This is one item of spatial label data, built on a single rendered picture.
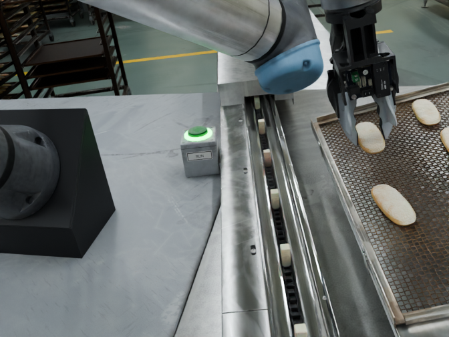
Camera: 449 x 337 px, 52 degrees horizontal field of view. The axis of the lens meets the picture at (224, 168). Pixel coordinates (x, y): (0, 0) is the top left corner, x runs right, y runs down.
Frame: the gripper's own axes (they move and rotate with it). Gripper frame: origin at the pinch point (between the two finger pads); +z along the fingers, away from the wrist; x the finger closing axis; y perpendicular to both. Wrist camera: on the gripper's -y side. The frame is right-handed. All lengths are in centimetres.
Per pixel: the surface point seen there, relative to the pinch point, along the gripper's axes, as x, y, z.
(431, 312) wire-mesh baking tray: -0.7, 30.5, 5.3
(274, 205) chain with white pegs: -16.9, 1.9, 8.7
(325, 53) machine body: 2, -87, 16
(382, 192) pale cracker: -0.6, 9.0, 5.2
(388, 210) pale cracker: -0.7, 13.0, 5.3
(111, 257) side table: -43.1, 10.0, 6.6
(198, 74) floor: -90, -320, 86
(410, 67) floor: 78, -291, 115
